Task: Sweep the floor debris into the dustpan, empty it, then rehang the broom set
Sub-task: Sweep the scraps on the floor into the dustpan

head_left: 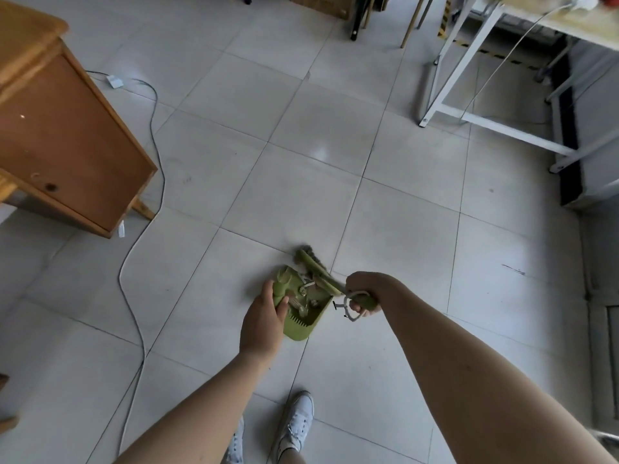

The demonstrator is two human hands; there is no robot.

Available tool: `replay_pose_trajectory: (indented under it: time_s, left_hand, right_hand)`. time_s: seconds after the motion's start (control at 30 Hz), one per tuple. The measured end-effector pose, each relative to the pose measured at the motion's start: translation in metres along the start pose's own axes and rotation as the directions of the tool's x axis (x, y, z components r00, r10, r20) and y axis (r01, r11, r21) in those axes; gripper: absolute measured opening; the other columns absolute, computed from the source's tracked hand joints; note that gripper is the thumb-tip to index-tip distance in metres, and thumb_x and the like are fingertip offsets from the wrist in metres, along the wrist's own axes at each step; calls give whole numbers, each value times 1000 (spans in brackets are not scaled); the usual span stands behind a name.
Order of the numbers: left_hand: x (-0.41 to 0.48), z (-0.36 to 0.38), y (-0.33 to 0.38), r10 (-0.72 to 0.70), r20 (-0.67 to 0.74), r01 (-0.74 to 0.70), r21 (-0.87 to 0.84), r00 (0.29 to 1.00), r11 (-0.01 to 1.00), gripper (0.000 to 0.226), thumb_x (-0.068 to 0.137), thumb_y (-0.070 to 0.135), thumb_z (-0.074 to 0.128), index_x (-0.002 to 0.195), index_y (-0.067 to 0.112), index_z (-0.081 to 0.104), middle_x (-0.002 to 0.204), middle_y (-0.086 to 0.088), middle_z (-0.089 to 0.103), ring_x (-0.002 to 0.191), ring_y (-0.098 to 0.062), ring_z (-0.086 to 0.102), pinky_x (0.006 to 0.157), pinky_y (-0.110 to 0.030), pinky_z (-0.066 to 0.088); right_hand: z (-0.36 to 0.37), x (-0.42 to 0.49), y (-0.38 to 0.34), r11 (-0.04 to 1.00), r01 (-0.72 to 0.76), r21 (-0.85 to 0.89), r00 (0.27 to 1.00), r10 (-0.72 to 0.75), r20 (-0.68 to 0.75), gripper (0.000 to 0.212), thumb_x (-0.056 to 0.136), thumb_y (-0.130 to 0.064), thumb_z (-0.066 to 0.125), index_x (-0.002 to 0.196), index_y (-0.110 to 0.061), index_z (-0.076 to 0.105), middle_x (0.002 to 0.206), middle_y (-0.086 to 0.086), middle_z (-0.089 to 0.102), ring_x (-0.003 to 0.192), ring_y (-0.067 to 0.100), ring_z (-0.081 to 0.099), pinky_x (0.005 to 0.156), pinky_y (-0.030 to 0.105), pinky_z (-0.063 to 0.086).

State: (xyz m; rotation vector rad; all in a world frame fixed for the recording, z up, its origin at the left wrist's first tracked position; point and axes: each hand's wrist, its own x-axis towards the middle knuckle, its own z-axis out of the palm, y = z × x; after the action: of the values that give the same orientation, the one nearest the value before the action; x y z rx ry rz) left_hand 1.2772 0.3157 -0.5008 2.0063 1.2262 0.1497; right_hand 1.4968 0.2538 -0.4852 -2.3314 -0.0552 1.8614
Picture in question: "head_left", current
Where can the green dustpan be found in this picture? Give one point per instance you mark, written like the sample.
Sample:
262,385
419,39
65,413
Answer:
300,328

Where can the white charger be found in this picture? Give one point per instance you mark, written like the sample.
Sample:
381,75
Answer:
580,2

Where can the person's left white shoe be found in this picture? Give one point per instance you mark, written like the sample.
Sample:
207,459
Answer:
237,444

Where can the person's right hand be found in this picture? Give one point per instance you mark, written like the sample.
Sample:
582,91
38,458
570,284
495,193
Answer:
372,282

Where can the person's left hand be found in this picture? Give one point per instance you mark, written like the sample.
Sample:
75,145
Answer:
261,323

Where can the person's white shoe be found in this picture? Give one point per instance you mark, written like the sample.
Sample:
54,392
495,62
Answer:
297,420
237,444

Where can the black wall baseboard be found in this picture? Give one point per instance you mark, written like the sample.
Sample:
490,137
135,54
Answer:
570,140

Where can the person's right white shoe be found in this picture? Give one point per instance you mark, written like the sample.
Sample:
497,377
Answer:
297,420

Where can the white framed table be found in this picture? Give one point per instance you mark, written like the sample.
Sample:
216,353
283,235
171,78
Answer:
459,57

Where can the dark table black legs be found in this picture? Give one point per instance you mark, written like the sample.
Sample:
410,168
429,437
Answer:
360,19

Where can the wooden stool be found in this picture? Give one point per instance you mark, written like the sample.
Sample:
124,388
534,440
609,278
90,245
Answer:
6,420

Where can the person's left forearm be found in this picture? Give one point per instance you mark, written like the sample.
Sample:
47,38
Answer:
203,415

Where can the wooden desk with drawers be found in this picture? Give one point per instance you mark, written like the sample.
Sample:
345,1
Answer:
72,149

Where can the glass metal door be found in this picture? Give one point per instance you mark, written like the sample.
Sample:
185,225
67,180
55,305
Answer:
604,333

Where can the flat cardboard box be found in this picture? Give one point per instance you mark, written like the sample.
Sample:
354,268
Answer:
319,4

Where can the person's right forearm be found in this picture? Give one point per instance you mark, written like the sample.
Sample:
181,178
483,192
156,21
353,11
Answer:
474,381

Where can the green broom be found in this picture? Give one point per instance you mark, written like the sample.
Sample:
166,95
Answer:
314,268

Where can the paper scraps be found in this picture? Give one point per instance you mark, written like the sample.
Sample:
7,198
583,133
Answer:
309,286

